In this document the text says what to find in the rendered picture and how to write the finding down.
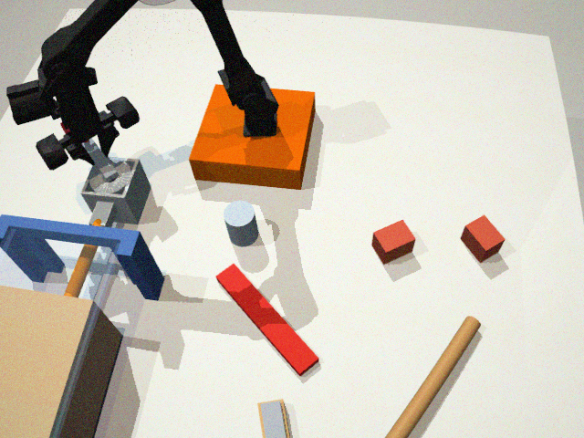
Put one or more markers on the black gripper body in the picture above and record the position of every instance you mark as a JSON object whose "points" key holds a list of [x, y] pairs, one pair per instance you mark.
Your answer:
{"points": [[83, 127]]}

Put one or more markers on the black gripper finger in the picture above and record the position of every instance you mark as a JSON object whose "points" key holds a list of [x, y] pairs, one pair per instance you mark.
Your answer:
{"points": [[83, 155], [106, 141]]}

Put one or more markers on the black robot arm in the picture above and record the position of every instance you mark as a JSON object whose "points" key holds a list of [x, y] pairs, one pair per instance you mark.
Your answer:
{"points": [[62, 72]]}

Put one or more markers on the grey cylinder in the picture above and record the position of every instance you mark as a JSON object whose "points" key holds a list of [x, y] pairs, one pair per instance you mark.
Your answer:
{"points": [[240, 221]]}

